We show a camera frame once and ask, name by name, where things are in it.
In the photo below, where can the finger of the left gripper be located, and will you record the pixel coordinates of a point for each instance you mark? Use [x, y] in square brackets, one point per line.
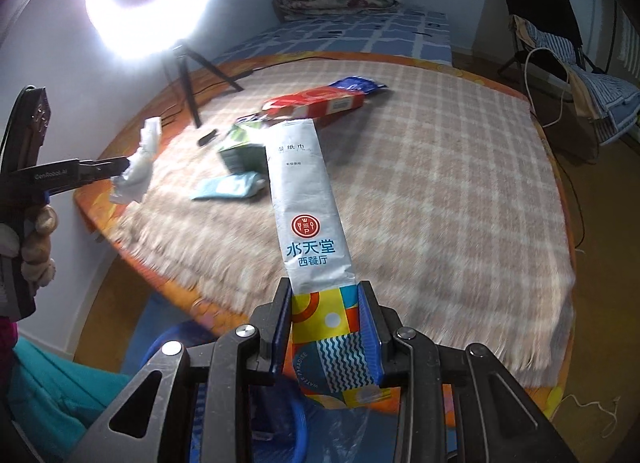
[91, 171]

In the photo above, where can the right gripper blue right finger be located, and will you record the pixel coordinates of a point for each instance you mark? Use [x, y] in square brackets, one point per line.
[370, 317]

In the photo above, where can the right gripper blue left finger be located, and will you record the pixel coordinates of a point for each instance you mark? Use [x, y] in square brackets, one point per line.
[281, 314]

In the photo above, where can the white long paper bag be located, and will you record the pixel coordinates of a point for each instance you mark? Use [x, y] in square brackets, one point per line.
[328, 357]

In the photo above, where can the white tissue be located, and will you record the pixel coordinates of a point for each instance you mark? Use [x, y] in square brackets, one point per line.
[132, 184]

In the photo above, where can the green white carton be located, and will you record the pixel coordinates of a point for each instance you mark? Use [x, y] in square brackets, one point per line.
[242, 150]

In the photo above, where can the red cardboard box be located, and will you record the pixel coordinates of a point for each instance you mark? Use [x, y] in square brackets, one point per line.
[322, 104]

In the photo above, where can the blue plastic trash basket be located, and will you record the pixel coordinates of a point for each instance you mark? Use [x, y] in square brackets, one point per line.
[288, 427]

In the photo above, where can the gloved left hand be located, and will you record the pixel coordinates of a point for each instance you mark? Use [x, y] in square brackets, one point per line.
[37, 266]

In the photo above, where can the light blue packet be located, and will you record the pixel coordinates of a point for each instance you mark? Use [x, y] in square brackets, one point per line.
[232, 187]

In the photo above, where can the checkered beige blanket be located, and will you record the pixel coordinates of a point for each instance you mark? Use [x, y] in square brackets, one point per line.
[400, 203]

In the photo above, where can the teal trousers leg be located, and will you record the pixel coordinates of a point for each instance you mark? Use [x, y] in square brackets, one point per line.
[55, 400]

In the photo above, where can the blue snack wrapper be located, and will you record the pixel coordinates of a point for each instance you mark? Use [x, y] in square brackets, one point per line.
[357, 83]

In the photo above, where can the blue checkered mattress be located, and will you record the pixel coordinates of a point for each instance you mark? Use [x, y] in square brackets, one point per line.
[408, 31]

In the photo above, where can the striped clothes on chair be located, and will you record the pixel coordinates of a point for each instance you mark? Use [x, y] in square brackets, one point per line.
[610, 104]

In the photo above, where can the black folding chair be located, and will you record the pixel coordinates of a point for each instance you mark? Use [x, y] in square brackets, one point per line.
[552, 16]

